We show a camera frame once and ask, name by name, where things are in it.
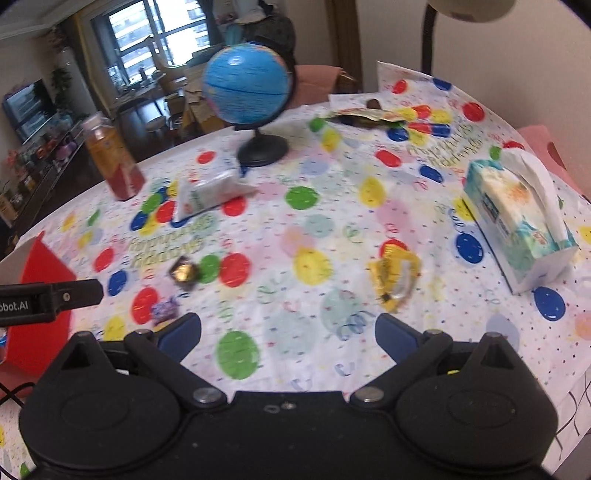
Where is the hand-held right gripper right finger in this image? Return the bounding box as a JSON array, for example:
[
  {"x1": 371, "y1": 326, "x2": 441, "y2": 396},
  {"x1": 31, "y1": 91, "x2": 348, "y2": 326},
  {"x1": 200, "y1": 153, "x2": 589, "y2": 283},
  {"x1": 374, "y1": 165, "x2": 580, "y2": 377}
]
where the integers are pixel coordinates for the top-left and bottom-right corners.
[{"x1": 349, "y1": 313, "x2": 527, "y2": 409}]

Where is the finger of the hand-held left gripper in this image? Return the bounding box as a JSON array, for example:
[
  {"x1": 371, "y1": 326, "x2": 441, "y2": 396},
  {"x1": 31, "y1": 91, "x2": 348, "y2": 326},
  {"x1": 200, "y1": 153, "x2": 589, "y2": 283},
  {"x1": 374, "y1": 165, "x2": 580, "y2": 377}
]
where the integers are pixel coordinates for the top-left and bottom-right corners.
[{"x1": 48, "y1": 278, "x2": 105, "y2": 319}]

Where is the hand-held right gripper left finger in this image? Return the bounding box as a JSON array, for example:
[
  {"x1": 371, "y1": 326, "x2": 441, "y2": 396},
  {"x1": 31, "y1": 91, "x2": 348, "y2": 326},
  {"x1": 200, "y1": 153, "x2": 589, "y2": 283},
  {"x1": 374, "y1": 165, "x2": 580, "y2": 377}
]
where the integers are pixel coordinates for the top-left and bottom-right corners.
[{"x1": 58, "y1": 311, "x2": 229, "y2": 409}]

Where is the purple candy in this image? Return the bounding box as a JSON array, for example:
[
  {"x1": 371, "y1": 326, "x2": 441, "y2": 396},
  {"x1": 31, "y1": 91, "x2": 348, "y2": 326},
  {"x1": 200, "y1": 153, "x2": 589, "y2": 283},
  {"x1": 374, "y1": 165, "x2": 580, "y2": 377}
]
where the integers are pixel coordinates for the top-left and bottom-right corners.
[{"x1": 151, "y1": 298, "x2": 180, "y2": 326}]

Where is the red and white cardboard box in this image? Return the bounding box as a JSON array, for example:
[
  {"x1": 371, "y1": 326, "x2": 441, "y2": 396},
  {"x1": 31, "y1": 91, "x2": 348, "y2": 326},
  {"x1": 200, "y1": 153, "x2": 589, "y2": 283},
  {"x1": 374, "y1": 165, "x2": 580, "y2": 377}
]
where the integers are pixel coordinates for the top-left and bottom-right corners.
[{"x1": 0, "y1": 231, "x2": 77, "y2": 377}]

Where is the gold foil candy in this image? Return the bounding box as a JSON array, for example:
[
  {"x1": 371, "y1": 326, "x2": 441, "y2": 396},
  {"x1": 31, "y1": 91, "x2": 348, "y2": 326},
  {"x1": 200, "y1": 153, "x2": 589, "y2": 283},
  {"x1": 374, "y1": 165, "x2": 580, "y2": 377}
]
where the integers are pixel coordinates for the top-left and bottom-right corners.
[{"x1": 170, "y1": 256, "x2": 200, "y2": 288}]

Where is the yellow gold snack packet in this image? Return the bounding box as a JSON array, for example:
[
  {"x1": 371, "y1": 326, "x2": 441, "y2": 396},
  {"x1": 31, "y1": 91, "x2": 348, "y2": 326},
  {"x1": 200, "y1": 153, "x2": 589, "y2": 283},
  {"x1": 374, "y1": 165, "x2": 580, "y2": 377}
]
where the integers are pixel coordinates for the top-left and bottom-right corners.
[{"x1": 368, "y1": 244, "x2": 422, "y2": 311}]

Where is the balloon print tablecloth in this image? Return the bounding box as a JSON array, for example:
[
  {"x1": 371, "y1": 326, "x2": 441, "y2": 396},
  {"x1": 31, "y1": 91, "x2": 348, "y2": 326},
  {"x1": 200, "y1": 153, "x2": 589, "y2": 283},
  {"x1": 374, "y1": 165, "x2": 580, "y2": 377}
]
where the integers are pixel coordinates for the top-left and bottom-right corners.
[{"x1": 0, "y1": 60, "x2": 591, "y2": 480}]

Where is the tv cabinet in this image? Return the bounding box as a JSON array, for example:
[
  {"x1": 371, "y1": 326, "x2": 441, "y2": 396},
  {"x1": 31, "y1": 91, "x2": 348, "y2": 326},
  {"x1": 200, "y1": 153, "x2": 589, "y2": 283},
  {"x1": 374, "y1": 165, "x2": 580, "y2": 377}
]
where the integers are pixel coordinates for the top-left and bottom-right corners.
[{"x1": 0, "y1": 129, "x2": 93, "y2": 232}]

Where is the orange drink bottle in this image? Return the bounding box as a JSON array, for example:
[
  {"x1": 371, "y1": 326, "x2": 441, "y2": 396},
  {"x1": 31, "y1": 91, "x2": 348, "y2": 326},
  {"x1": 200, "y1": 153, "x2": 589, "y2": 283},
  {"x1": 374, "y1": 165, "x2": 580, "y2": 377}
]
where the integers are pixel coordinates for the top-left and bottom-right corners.
[{"x1": 82, "y1": 112, "x2": 146, "y2": 201}]

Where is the soft tissue pack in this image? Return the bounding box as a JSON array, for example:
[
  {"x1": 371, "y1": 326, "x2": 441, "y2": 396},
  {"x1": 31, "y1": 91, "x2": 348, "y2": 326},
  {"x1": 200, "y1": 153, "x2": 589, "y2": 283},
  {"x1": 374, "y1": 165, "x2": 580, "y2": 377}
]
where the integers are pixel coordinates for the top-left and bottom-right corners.
[{"x1": 463, "y1": 148, "x2": 580, "y2": 295}]

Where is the television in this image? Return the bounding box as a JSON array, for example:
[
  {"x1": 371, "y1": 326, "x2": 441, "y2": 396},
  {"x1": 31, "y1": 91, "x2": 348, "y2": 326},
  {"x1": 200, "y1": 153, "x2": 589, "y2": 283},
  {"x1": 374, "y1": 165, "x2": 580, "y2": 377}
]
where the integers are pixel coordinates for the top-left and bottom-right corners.
[{"x1": 2, "y1": 78, "x2": 58, "y2": 144}]

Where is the brown cardboard box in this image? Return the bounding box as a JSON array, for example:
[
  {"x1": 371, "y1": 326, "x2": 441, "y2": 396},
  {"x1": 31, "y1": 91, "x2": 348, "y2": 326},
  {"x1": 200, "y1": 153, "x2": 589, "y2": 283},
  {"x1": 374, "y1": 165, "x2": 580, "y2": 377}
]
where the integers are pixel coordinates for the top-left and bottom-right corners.
[{"x1": 166, "y1": 65, "x2": 222, "y2": 134}]

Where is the brown torn wrapper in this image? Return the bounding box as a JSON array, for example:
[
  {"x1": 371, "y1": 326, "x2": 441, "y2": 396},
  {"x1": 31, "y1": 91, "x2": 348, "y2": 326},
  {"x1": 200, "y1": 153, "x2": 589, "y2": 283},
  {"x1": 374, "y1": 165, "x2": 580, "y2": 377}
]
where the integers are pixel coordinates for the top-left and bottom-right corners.
[{"x1": 329, "y1": 98, "x2": 409, "y2": 127}]

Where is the potted plant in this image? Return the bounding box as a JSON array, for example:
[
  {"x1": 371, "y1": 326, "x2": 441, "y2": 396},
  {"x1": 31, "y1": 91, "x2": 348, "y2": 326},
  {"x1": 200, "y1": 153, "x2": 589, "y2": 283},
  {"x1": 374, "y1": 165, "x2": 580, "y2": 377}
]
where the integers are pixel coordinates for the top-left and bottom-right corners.
[{"x1": 48, "y1": 28, "x2": 75, "y2": 100}]

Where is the pink cushion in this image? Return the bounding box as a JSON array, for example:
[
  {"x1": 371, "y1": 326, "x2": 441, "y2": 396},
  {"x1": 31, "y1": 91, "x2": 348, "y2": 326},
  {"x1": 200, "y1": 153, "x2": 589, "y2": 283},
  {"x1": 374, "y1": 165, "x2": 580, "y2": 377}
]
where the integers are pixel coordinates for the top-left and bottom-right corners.
[{"x1": 515, "y1": 124, "x2": 591, "y2": 204}]

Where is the blue desk globe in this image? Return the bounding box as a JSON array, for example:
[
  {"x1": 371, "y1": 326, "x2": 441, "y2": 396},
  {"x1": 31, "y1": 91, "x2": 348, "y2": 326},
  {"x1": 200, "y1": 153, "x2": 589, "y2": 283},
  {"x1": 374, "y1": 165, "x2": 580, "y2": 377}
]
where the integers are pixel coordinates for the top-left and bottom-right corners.
[{"x1": 203, "y1": 42, "x2": 296, "y2": 168}]

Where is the window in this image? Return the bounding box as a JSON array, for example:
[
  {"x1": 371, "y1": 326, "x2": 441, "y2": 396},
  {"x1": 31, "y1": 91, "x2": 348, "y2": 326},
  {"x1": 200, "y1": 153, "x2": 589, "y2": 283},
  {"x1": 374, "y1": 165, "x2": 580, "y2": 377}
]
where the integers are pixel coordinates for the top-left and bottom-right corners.
[{"x1": 90, "y1": 0, "x2": 218, "y2": 88}]

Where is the grey desk lamp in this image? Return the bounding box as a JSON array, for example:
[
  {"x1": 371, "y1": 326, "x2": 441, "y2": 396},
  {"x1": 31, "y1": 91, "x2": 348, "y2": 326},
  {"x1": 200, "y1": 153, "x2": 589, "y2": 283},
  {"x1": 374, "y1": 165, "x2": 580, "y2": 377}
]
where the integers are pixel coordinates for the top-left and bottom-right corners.
[{"x1": 421, "y1": 0, "x2": 518, "y2": 75}]

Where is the black cable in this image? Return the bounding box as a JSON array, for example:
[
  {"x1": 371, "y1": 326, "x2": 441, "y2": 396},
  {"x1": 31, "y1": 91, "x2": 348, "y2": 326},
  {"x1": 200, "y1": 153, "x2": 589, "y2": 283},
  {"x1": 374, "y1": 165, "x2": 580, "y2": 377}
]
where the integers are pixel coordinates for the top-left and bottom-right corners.
[{"x1": 0, "y1": 381, "x2": 37, "y2": 411}]

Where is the wooden door frame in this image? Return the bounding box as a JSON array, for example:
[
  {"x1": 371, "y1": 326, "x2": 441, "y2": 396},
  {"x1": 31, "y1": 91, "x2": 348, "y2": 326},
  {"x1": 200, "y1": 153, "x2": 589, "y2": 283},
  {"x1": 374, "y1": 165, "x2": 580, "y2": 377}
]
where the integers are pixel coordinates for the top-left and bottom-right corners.
[{"x1": 325, "y1": 0, "x2": 362, "y2": 88}]

